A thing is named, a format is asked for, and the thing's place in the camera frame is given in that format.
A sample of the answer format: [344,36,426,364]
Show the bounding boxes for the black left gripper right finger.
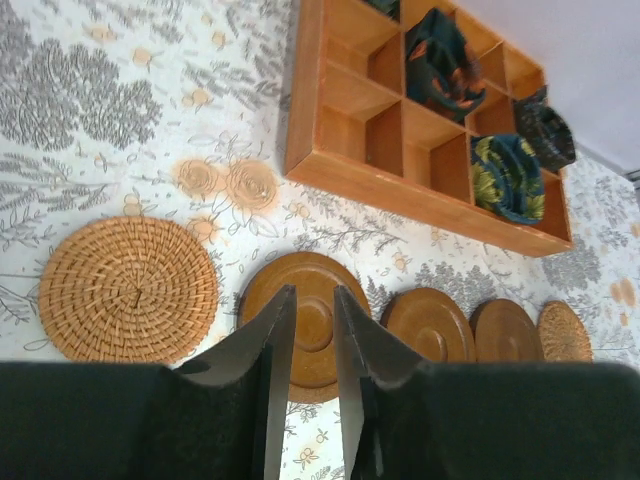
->
[334,286,426,479]

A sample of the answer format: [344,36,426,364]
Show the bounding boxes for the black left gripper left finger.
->
[175,285,297,479]

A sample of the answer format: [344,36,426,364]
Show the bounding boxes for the brown wooden coaster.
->
[381,287,477,363]
[236,252,371,404]
[470,299,544,363]

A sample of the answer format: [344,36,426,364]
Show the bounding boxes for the woven rattan coaster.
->
[38,217,218,364]
[537,301,594,362]

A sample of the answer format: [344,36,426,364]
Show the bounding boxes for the rolled green leaf cloth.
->
[470,134,545,225]

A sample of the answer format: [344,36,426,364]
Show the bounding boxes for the orange wooden compartment box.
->
[284,1,573,257]

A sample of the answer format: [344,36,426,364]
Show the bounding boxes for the rolled dark cloth right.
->
[513,85,576,173]

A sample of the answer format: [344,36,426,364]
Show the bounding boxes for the rolled dark cloth orange accents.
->
[405,7,486,123]

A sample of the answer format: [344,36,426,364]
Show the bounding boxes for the rolled dark cloth top-left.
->
[365,0,400,21]

